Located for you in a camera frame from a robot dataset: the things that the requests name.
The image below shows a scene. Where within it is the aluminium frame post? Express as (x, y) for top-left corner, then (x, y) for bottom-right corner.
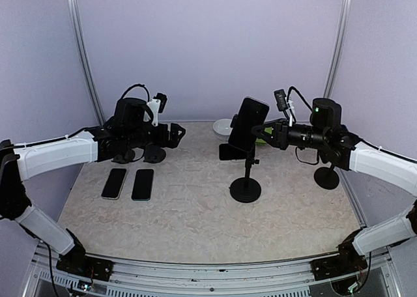
(67, 0), (105, 125)
(323, 0), (352, 98)

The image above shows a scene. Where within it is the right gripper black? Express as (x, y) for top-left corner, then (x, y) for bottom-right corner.
(252, 117), (328, 150)

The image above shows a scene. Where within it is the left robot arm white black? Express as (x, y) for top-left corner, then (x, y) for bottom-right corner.
(1, 94), (186, 274)

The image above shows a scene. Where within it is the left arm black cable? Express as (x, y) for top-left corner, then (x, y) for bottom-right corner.
(19, 83), (154, 148)

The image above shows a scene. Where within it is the green plate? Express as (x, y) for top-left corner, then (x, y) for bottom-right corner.
(256, 138), (266, 145)

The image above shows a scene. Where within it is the front aluminium rail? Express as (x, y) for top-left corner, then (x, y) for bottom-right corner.
(19, 244), (403, 296)

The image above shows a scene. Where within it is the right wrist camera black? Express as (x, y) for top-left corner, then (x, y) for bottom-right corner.
(274, 89), (288, 112)

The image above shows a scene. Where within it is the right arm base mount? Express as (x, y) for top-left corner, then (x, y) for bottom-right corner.
(310, 240), (368, 281)

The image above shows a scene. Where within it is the black phone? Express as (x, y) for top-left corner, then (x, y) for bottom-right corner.
(131, 169), (154, 201)
(228, 97), (270, 152)

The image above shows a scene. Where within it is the black round base right stand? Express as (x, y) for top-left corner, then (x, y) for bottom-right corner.
(313, 165), (339, 190)

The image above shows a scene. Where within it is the white ceramic bowl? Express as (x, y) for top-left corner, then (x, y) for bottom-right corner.
(212, 119), (233, 141)

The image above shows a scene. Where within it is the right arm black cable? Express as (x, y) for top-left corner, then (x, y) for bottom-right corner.
(286, 86), (417, 166)

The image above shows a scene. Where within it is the dark grey folding phone stand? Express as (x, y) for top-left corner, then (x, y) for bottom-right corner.
(112, 149), (136, 164)

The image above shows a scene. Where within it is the phone with clear case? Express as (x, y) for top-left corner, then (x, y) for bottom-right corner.
(101, 168), (127, 200)

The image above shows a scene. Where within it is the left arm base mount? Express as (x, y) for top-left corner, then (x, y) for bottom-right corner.
(56, 229), (114, 282)

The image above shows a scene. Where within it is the left aluminium frame post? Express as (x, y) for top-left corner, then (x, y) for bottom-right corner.
(67, 0), (105, 125)

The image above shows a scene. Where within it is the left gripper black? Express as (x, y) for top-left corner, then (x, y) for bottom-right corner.
(124, 122), (186, 150)

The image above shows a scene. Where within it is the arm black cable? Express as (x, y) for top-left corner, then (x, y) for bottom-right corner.
(19, 83), (154, 148)
(286, 86), (417, 166)

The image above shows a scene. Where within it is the right aluminium frame post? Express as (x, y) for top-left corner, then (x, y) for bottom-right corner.
(323, 0), (352, 98)

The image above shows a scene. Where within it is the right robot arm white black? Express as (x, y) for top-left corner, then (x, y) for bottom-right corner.
(252, 98), (416, 274)

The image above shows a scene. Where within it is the tall black clamp phone mount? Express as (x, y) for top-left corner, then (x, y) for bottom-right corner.
(229, 113), (263, 203)

